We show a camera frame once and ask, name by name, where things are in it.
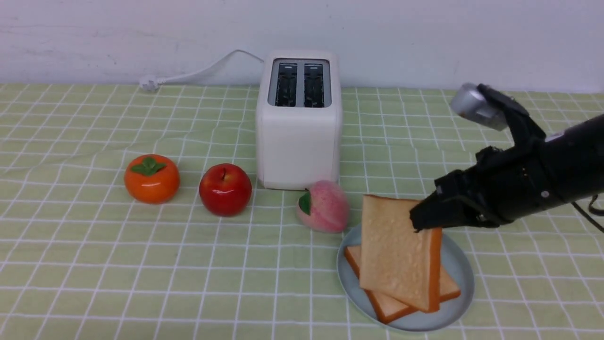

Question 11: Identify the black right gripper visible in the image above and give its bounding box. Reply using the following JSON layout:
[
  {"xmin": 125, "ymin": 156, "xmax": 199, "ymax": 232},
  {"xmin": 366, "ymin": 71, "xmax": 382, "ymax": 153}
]
[{"xmin": 410, "ymin": 84, "xmax": 552, "ymax": 232}]

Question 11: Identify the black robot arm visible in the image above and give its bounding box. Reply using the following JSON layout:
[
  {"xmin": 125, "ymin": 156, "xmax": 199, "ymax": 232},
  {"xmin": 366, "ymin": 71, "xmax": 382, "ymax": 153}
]
[{"xmin": 410, "ymin": 83, "xmax": 604, "ymax": 230}]

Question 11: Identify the light blue round plate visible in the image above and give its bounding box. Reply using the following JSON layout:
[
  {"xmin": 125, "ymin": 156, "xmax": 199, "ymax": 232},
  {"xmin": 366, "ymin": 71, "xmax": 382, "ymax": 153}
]
[{"xmin": 336, "ymin": 224, "xmax": 475, "ymax": 334}]

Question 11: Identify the red toy apple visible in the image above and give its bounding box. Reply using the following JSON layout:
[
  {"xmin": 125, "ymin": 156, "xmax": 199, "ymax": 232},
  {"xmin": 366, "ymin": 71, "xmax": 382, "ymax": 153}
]
[{"xmin": 199, "ymin": 163, "xmax": 252, "ymax": 217}]

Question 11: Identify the white two-slot toaster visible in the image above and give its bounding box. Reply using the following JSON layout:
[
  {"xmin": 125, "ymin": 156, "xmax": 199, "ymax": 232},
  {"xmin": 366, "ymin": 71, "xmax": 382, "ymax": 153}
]
[{"xmin": 255, "ymin": 50, "xmax": 343, "ymax": 191}]

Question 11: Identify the pink toy peach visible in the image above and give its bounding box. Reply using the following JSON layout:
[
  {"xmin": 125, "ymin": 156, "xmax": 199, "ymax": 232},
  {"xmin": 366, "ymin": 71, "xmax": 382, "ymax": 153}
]
[{"xmin": 296, "ymin": 180, "xmax": 350, "ymax": 234}]

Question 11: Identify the orange toy persimmon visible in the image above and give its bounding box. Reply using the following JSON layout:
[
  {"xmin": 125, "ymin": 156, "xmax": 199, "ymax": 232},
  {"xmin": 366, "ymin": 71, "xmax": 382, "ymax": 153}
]
[{"xmin": 124, "ymin": 153, "xmax": 181, "ymax": 204}]

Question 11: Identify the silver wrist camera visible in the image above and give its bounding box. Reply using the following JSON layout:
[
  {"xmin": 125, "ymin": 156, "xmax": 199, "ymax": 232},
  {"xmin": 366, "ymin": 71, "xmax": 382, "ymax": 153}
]
[{"xmin": 449, "ymin": 83, "xmax": 508, "ymax": 131}]

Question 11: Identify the white toaster power cord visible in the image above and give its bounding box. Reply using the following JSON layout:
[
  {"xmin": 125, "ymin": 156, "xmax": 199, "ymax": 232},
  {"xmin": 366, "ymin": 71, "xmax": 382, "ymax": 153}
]
[{"xmin": 139, "ymin": 49, "xmax": 265, "ymax": 92}]

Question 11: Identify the green checkered tablecloth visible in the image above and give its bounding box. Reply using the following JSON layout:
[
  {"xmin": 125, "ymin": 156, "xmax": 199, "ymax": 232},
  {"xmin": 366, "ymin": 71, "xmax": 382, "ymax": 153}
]
[{"xmin": 0, "ymin": 84, "xmax": 604, "ymax": 340}]

